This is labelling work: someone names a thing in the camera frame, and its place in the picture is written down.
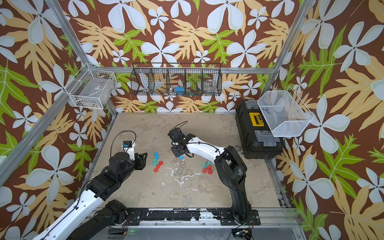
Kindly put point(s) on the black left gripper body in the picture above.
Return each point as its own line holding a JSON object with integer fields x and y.
{"x": 138, "y": 163}

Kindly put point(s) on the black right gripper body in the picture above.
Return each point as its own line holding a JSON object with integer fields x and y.
{"x": 176, "y": 150}

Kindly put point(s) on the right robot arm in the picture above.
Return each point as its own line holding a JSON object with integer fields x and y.
{"x": 230, "y": 167}

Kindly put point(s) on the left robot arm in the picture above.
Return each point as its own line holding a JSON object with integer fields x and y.
{"x": 70, "y": 226}

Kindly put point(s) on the blue object in basket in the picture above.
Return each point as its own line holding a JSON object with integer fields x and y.
{"x": 179, "y": 90}

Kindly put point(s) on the black toolbox yellow latch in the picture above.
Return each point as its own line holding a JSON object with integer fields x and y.
{"x": 257, "y": 140}

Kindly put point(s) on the black wire basket back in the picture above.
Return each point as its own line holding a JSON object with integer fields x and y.
{"x": 198, "y": 79}

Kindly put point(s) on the white wire basket left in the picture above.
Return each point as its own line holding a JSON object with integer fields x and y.
{"x": 91, "y": 87}

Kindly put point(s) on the white wire basket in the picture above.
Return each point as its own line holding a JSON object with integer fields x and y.
{"x": 285, "y": 113}
{"x": 91, "y": 87}

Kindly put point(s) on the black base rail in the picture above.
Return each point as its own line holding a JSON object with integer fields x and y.
{"x": 222, "y": 216}

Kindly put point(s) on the white wire basket right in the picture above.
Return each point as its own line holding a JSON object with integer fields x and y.
{"x": 285, "y": 113}

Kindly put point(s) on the aluminium frame post back left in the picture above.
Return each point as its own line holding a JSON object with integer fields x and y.
{"x": 74, "y": 42}

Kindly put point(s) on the aluminium frame post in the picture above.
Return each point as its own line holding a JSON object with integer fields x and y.
{"x": 74, "y": 42}
{"x": 293, "y": 33}

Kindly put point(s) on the aluminium frame post back right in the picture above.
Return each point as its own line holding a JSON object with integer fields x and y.
{"x": 293, "y": 33}

